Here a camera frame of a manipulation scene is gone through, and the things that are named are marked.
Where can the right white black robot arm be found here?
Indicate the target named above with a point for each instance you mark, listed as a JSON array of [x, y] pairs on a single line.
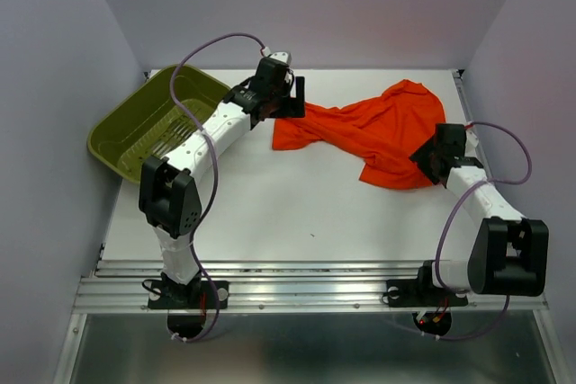
[[509, 253]]

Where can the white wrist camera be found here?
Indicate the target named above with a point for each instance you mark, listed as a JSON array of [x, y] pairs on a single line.
[[472, 140], [282, 56]]

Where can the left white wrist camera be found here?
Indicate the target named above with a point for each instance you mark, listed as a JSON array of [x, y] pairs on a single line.
[[282, 56]]

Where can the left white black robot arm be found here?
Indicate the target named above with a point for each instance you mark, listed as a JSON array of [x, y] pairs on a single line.
[[168, 194]]

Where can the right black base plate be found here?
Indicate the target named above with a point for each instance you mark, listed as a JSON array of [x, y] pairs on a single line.
[[405, 293]]

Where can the orange t shirt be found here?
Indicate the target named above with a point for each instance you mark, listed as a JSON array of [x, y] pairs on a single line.
[[384, 131]]

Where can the aluminium mounting rail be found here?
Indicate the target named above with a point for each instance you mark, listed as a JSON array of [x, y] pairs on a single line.
[[274, 287]]

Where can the olive green plastic basket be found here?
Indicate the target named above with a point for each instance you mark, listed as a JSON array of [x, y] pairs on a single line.
[[149, 123]]

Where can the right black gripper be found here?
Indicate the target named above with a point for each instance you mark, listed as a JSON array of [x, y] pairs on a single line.
[[419, 156]]

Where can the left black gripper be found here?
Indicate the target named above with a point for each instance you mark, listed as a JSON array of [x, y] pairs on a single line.
[[292, 106]]

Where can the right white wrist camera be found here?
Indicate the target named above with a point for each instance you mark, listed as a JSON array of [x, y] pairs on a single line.
[[472, 140]]

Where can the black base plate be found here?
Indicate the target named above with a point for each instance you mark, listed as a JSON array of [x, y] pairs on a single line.
[[165, 295], [405, 293]]

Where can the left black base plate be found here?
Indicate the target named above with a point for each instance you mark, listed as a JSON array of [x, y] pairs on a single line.
[[165, 295]]

